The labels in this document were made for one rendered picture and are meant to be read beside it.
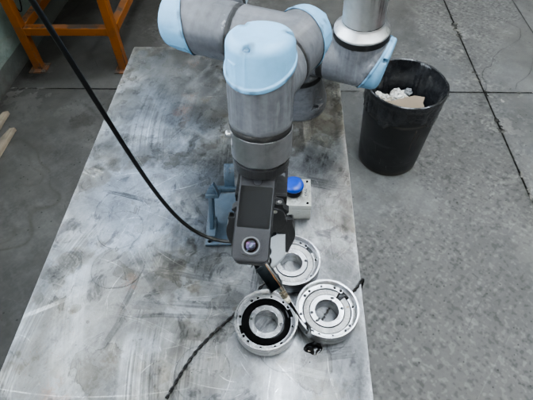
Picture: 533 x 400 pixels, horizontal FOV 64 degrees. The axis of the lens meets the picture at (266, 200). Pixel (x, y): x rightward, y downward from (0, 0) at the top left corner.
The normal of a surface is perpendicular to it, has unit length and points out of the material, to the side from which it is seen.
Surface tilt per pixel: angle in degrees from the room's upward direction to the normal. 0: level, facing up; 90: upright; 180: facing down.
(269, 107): 83
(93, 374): 0
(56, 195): 0
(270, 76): 81
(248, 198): 23
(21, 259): 0
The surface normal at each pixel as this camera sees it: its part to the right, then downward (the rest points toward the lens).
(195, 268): -0.02, -0.62
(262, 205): 0.00, -0.27
